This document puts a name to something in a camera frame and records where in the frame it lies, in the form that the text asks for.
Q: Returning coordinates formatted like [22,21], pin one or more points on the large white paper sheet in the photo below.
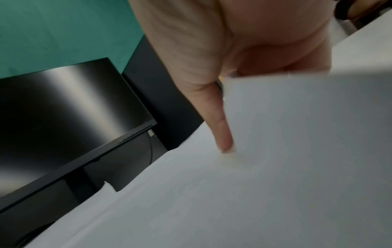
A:
[190,205]

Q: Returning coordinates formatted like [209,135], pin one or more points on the black monitor stand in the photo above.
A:
[82,184]

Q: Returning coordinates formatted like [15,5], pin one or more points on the black partition post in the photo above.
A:
[159,96]

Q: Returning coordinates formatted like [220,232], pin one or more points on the person's right hand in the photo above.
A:
[196,43]

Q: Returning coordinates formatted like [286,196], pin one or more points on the black computer monitor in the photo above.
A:
[61,116]

